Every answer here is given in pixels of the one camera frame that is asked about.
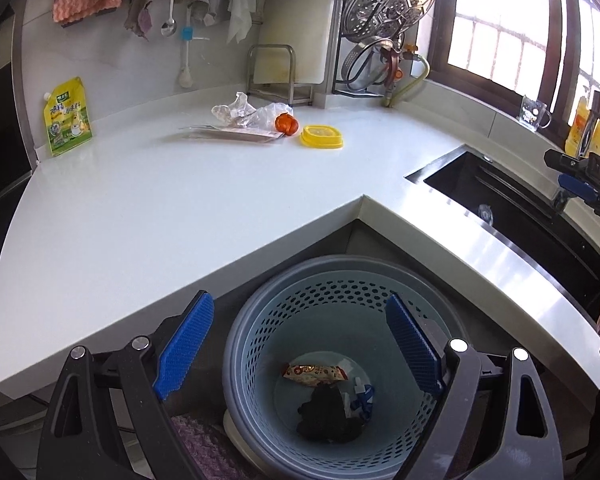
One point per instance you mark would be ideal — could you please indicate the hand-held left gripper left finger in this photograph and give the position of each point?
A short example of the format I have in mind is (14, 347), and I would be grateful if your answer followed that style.
(185, 345)

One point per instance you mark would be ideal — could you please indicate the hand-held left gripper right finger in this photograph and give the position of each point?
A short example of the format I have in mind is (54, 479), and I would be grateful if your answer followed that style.
(412, 345)

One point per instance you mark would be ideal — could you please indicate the blue perforated waste basket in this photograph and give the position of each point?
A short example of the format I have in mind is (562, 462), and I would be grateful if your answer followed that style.
(280, 320)

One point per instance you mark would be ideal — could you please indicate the red white snack wrapper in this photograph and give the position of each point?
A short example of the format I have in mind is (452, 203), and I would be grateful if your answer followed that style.
(312, 374)

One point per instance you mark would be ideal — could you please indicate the black cloth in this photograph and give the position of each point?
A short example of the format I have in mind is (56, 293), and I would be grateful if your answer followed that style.
(330, 415)

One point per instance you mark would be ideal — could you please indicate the yellow bottle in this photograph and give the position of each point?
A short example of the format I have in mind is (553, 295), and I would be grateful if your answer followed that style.
(575, 132)

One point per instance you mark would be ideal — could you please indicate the black kitchen sink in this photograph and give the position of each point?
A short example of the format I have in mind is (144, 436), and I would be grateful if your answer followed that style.
(520, 210)

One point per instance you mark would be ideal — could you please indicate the glass mug with print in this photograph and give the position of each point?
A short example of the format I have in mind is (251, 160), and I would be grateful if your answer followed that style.
(532, 112)

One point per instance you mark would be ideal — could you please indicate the purple floor mat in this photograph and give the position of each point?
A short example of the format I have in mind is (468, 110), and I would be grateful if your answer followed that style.
(205, 450)

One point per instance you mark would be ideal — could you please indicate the gas valve with orange dial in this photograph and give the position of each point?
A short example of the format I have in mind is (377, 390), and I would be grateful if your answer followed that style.
(397, 67)

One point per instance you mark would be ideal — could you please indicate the flat transparent packet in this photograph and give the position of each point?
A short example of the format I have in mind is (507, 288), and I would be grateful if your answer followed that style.
(235, 134)

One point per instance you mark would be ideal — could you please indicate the yellow plastic lid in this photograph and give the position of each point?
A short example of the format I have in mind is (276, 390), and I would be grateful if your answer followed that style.
(322, 136)

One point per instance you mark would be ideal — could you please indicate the clear crumpled plastic wrap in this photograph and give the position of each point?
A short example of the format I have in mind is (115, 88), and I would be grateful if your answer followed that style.
(234, 109)

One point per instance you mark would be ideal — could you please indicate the orange fruit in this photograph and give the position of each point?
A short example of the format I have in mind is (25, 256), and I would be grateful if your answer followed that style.
(277, 119)

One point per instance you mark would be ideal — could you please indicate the yellow green refill pouch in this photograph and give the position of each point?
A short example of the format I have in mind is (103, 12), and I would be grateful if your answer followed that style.
(67, 120)

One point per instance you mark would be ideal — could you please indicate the steel steamer plate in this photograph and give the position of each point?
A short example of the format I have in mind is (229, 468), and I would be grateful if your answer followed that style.
(390, 2)

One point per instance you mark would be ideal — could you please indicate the metal cutting board stand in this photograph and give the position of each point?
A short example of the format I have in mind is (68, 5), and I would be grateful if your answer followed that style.
(280, 92)

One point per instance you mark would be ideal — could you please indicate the blue white bottle brush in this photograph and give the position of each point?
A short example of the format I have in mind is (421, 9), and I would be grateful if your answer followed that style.
(185, 72)

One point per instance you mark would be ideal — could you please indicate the black lid rack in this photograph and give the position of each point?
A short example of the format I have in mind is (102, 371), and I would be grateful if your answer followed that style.
(339, 35)

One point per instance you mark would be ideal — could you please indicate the metal spoon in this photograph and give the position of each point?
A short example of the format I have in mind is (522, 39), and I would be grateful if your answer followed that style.
(168, 27)

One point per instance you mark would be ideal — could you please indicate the white cutting board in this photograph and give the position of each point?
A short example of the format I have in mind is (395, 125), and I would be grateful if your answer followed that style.
(300, 20)

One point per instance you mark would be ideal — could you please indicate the purple grey rag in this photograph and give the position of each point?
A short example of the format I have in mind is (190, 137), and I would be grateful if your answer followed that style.
(140, 15)

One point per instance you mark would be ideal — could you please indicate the white rag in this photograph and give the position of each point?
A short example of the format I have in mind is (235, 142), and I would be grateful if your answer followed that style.
(240, 12)

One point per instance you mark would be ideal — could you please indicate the window with dark frame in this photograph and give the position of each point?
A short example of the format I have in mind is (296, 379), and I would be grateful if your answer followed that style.
(500, 25)

